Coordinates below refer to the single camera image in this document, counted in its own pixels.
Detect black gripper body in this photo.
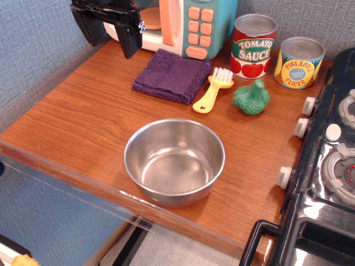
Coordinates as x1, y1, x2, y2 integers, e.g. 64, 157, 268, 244
70, 1, 141, 25

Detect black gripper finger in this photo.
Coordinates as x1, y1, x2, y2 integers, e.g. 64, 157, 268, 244
115, 24, 143, 59
72, 10, 107, 47

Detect yellow dish brush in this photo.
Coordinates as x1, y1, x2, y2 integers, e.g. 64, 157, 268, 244
192, 67, 234, 114

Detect green toy broccoli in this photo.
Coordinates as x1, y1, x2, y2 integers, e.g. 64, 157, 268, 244
233, 79, 271, 115

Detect purple folded towel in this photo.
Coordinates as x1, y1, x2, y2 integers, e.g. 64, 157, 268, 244
132, 49, 212, 105

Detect teal toy microwave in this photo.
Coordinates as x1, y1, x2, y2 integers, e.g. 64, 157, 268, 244
103, 0, 239, 62

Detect tomato sauce can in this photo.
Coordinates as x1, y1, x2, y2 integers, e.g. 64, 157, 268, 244
230, 13, 277, 79

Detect stainless steel bowl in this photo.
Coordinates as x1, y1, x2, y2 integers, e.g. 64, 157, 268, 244
123, 119, 226, 207

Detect pineapple slices can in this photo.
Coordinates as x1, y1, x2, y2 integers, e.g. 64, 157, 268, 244
274, 37, 326, 90

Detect white stove knob upper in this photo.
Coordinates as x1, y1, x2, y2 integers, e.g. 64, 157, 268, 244
302, 97, 317, 116

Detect white stove knob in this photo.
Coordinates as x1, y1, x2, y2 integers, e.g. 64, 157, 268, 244
302, 97, 317, 116
294, 118, 309, 139
276, 166, 293, 190

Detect white stove knob middle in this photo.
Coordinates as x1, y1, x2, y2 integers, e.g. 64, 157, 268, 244
294, 118, 309, 139

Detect white stove knob lower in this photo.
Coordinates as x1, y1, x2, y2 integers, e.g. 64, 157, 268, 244
276, 166, 293, 190

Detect white round stove button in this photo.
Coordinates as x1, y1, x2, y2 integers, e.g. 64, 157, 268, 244
324, 124, 342, 142

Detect grey stove burner back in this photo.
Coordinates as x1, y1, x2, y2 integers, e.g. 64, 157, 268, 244
338, 89, 355, 130

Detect grey stove burner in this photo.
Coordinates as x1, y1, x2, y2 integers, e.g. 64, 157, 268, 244
338, 89, 355, 130
322, 144, 354, 206

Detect yellow object bottom left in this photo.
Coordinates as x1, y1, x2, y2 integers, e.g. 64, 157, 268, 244
11, 254, 39, 266

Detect grey stove burner front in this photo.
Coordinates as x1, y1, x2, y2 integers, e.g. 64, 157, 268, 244
322, 144, 354, 206

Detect black toy stove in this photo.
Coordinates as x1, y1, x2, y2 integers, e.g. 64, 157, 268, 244
240, 48, 354, 265

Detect black oven door handle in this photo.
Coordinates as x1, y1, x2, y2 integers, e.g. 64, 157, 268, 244
239, 219, 281, 266

